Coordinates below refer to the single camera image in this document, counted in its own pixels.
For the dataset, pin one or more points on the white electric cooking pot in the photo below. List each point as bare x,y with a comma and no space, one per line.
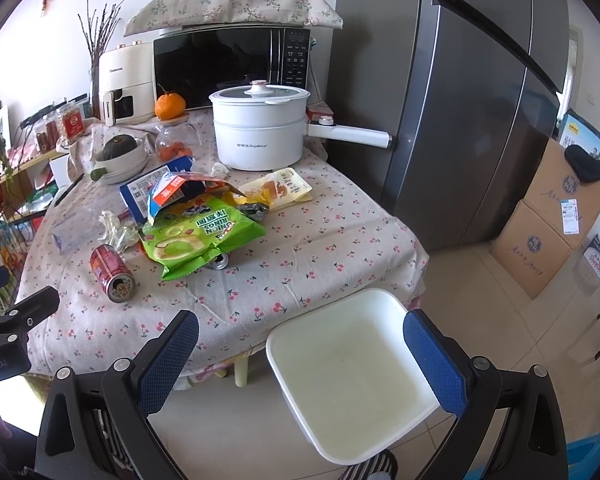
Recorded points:
263,126

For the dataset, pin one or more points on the cream air fryer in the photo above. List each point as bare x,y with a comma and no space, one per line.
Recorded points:
126,84

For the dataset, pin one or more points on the floral microwave cover cloth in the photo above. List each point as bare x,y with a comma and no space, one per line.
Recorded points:
161,14

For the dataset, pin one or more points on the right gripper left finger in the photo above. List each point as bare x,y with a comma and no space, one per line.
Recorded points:
95,425

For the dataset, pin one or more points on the yellow bread snack packet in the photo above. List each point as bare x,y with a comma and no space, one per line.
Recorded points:
275,190

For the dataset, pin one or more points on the small white tissue ball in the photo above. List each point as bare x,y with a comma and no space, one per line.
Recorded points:
219,171

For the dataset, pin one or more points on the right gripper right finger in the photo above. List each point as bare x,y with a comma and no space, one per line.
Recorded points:
531,443

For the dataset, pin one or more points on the red soda can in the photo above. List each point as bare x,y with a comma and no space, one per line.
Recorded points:
114,277

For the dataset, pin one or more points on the dried branches vase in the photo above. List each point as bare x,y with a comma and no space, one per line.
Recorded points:
98,28

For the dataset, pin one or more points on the red label jar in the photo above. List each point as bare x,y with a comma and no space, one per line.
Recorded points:
71,124

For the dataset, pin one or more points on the green snack bag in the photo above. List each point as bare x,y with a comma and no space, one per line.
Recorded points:
186,236

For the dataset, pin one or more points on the upper cardboard box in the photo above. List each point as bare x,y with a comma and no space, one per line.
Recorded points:
555,193

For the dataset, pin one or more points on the clear plastic bottle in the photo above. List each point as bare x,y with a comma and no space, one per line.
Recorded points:
76,229

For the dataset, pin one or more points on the cherry print tablecloth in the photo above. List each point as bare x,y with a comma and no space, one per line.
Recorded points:
312,253

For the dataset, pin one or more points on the large orange on jar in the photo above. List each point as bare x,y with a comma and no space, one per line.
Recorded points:
169,106

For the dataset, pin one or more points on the white bowl stack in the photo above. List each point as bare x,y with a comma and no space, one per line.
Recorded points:
119,169

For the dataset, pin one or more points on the blue cardboard box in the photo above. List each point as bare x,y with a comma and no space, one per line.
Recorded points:
135,192

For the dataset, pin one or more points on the dark green squash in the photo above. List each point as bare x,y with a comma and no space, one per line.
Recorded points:
118,146

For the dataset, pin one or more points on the black microwave oven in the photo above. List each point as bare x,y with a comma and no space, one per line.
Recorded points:
197,62

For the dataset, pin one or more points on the glass teapot jar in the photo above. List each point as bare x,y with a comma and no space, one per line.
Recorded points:
176,137

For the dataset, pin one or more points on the black cap on box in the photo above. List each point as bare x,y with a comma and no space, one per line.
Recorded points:
584,165

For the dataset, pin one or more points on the lower cardboard box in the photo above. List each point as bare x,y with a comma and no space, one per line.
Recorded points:
530,250

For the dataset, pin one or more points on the grey refrigerator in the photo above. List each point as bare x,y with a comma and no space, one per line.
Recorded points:
468,92

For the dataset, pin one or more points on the red blue snack wrapper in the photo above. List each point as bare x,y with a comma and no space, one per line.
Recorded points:
175,186

